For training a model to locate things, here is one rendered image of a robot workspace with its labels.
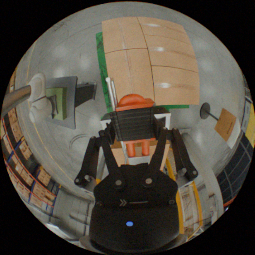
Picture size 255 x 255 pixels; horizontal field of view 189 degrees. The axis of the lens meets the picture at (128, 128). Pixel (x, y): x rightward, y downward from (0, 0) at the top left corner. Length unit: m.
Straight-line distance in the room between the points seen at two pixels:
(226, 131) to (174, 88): 1.00
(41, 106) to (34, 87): 0.17
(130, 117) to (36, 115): 0.66
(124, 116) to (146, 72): 0.71
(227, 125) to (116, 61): 1.58
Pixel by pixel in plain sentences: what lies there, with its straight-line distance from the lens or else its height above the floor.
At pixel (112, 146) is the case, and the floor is 0.93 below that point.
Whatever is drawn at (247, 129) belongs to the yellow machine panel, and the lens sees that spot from 7.33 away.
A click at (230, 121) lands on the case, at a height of 0.87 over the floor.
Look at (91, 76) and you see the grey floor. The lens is 1.51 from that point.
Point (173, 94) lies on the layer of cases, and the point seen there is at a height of 0.54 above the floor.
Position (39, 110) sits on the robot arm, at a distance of 0.72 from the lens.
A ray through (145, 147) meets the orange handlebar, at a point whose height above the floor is 1.20.
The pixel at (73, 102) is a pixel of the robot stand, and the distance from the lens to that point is 0.78.
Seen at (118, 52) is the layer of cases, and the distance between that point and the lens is 0.89.
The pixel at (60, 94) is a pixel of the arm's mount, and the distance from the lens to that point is 0.78.
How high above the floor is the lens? 1.36
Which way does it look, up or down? 60 degrees down
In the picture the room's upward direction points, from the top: 177 degrees counter-clockwise
